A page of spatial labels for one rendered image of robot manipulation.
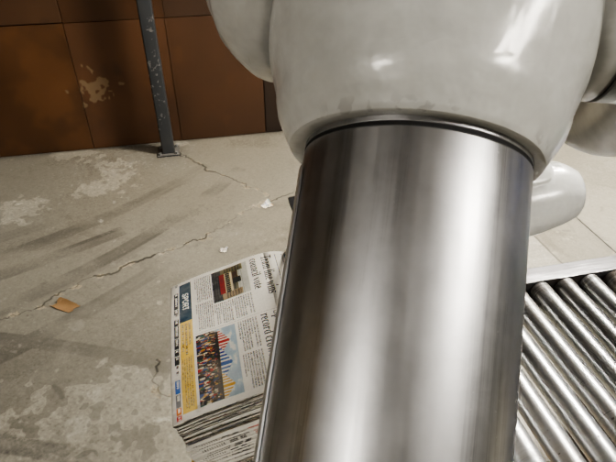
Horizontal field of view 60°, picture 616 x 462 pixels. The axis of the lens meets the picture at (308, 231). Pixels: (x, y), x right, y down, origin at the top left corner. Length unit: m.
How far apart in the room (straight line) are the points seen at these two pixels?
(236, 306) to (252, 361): 0.12
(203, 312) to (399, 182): 0.69
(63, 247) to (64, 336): 0.65
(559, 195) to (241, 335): 0.49
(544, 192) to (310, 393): 0.65
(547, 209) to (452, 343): 0.63
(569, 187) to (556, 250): 2.11
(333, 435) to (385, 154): 0.10
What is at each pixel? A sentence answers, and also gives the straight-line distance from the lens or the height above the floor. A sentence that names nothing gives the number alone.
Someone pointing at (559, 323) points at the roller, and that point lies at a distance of 1.29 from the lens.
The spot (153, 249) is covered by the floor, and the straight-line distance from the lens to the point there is 2.77.
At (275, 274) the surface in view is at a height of 1.06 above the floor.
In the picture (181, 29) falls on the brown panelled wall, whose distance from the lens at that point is 3.57.
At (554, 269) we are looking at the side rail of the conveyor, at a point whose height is 0.80.
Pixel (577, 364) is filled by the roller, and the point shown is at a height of 0.80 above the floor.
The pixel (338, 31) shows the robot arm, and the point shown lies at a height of 1.56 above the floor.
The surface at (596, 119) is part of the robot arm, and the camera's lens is 0.45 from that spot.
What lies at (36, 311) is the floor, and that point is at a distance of 2.61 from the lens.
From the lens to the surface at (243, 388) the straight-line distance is 0.74.
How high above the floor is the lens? 1.61
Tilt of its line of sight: 35 degrees down
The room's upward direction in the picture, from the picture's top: straight up
